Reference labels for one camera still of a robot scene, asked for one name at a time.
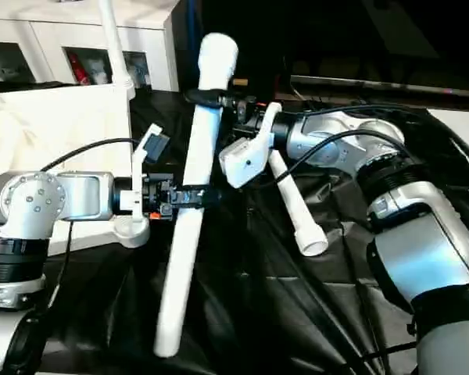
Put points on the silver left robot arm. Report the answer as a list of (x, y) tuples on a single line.
[(78, 193)]

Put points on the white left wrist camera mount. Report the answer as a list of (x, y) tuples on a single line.
[(137, 187)]

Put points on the white plastic table top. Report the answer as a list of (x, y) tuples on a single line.
[(62, 113)]

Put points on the white glass-door cabinet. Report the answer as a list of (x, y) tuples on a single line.
[(23, 23)]

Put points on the white paper sheet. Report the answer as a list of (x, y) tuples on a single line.
[(461, 121)]

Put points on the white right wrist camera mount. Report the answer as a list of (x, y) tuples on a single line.
[(242, 160)]

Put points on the small gold label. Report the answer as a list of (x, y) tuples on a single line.
[(240, 82)]

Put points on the black cabinet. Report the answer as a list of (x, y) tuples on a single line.
[(336, 39)]

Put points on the blue panel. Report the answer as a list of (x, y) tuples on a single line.
[(193, 23)]

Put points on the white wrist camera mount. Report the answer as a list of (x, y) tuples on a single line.
[(137, 187), (242, 160)]

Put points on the red bottle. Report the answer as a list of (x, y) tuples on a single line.
[(77, 68)]

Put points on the black work mat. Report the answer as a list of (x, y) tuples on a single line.
[(258, 312)]

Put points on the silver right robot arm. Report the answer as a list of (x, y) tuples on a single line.
[(414, 234)]

